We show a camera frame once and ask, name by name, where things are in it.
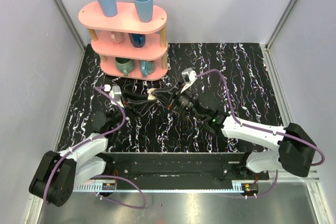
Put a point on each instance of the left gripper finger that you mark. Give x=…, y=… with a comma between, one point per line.
x=140, y=108
x=134, y=97

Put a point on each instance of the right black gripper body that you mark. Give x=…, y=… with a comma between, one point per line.
x=184, y=100

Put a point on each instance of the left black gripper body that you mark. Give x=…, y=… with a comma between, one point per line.
x=125, y=100

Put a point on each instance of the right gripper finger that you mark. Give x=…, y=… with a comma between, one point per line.
x=165, y=100
x=168, y=91

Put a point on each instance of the beige earbud charging case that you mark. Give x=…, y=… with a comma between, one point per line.
x=150, y=95

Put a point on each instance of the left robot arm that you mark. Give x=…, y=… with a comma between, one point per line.
x=59, y=173

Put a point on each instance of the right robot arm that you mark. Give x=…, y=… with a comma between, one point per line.
x=289, y=148

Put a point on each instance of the blue butterfly mug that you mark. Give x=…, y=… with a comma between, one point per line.
x=147, y=67

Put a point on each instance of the green ceramic mug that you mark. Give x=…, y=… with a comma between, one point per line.
x=124, y=65

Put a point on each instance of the pink three-tier wooden shelf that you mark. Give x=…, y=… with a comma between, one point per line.
x=127, y=21

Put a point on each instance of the dark blue mug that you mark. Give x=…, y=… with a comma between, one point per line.
x=137, y=40

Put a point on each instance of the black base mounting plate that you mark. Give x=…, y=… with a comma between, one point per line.
x=180, y=171

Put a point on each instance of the pink mug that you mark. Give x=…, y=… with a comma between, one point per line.
x=117, y=37

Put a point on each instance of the left controller board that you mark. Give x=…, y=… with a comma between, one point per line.
x=108, y=186

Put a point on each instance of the controller board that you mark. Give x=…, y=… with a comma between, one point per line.
x=251, y=187
x=108, y=186

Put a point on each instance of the short light blue cup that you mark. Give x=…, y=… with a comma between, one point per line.
x=144, y=9

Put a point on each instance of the right controller board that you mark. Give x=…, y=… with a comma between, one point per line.
x=251, y=187

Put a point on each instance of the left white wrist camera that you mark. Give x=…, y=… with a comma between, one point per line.
x=113, y=91

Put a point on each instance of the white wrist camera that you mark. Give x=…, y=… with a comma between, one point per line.
x=113, y=91
x=189, y=77

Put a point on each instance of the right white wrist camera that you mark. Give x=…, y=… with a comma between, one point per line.
x=189, y=77

